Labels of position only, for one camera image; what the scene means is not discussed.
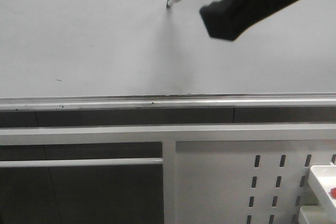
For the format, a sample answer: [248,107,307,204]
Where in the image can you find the white lower plastic tray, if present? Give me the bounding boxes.
[298,206,333,224]

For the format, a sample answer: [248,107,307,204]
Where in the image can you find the white upper plastic tray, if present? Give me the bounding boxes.
[308,165,335,223]

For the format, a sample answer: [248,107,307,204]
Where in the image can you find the white whiteboard with aluminium frame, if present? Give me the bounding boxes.
[1,0,335,111]

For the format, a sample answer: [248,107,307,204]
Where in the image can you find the white plastic tray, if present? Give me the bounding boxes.
[298,206,333,224]
[308,165,335,223]

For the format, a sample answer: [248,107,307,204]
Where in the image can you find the red capped whiteboard marker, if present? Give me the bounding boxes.
[330,187,336,199]

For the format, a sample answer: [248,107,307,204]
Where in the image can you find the white metal pegboard stand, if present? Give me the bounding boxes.
[1,123,335,223]

